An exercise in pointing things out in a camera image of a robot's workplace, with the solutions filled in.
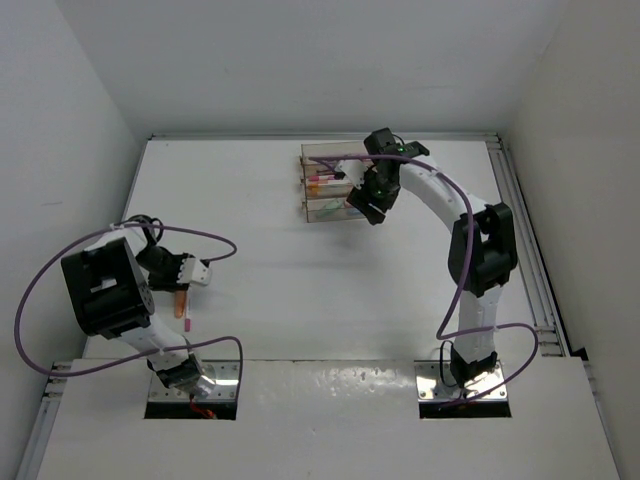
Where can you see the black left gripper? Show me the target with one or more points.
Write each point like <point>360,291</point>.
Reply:
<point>170,283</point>

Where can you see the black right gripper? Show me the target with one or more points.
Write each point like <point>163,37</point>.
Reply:
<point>373,214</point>

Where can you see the white pen pink cap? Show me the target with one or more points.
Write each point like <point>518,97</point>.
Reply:
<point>322,178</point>

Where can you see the white pen orange cap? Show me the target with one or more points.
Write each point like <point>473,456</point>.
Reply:
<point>326,190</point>

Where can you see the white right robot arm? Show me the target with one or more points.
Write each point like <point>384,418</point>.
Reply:
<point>482,252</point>

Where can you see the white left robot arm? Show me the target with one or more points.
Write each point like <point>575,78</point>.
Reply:
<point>111,285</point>

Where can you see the clear tiered organizer tray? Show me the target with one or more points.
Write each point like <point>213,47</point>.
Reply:
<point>309,168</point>

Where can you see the white front cover board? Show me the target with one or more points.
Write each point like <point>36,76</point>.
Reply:
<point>330,420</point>

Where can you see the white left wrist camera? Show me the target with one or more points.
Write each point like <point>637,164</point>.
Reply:
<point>194,271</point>

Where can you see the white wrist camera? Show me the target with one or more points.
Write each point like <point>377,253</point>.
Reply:
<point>353,170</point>
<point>194,271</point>

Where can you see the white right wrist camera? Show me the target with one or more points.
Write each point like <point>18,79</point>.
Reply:
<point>353,170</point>

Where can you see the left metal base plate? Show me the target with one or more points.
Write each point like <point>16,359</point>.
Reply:
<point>212,381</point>

